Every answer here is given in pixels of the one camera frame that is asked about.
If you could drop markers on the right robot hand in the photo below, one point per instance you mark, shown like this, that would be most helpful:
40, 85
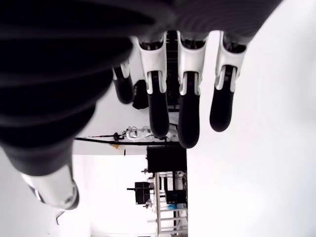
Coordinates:
61, 74

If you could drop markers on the metal shelf rack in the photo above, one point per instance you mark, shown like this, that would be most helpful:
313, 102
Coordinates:
170, 212

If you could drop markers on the black stand device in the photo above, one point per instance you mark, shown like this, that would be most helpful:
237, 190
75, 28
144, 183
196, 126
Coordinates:
142, 193

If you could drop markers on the black bag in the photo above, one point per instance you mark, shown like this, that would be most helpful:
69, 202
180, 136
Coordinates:
140, 98

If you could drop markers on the black box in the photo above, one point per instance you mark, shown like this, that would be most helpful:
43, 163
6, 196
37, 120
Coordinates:
166, 159

